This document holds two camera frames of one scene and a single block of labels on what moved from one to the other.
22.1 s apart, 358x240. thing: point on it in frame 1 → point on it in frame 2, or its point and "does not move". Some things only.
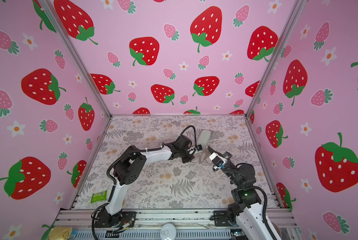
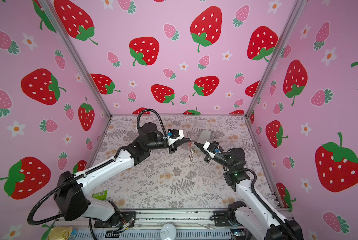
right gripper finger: (212, 150) → (199, 145)
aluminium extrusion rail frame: (73, 224) does not move
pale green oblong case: (203, 138) does not move
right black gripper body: (228, 157) → (208, 159)
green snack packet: (99, 196) does not move
